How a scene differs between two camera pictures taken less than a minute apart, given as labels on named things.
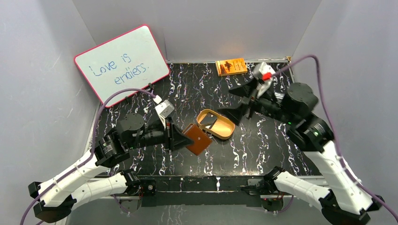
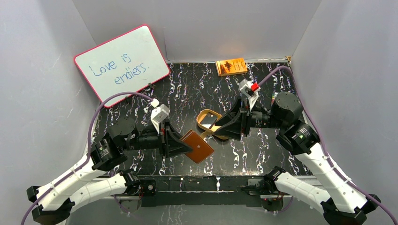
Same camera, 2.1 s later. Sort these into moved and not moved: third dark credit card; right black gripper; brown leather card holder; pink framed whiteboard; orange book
Moved: brown leather card holder; right black gripper
Not moved: third dark credit card; orange book; pink framed whiteboard
